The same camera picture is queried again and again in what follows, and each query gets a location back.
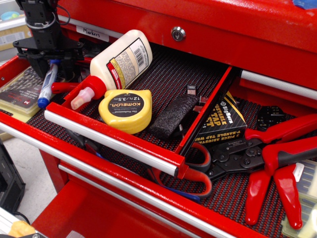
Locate blue tape piece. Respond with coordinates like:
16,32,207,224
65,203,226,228
292,0,317,10

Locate small black usb dongle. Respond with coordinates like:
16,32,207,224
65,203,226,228
187,84,197,95

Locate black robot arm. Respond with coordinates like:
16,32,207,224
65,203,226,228
13,0,84,80

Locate blue white marker pen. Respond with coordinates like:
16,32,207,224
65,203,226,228
37,59,60,109

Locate red tool chest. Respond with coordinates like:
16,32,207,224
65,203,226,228
0,0,317,238

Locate yellow sponge object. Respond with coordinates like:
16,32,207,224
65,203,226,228
8,221,36,238

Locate silver round chest lock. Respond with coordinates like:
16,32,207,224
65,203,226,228
171,26,186,42

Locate white Markers label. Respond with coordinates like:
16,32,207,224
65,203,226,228
76,26,109,42

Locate red handled pliers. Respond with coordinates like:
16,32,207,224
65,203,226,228
245,163,303,230

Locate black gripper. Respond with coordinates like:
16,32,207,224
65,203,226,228
13,23,84,81

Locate black yellow tap wrench box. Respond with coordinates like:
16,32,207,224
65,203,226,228
195,92,247,146

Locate red black crimping tool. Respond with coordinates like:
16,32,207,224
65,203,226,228
206,114,317,180

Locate drill bit set case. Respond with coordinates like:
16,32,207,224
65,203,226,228
0,67,44,122

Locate clear plastic bit case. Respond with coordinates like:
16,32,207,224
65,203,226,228
282,160,317,238

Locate red upper small drawer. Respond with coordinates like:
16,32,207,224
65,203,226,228
44,44,239,178

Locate blue flat tool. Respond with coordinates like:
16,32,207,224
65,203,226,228
163,186,200,203

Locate red grey scissors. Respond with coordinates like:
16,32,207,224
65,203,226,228
145,142,212,201

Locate black box on floor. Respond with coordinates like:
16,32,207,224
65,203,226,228
0,141,26,213

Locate white glue bottle red cap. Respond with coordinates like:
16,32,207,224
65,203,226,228
71,30,153,110

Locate red wide middle drawer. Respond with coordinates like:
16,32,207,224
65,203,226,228
0,44,317,238

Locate red handled tool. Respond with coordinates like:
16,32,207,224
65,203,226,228
51,57,94,94

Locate black crimper die plate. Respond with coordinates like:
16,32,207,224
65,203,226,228
257,106,286,131

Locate yellow Komelon tape measure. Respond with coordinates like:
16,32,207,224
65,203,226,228
98,89,152,134

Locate black textured block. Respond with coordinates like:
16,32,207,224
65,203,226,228
148,94,200,140

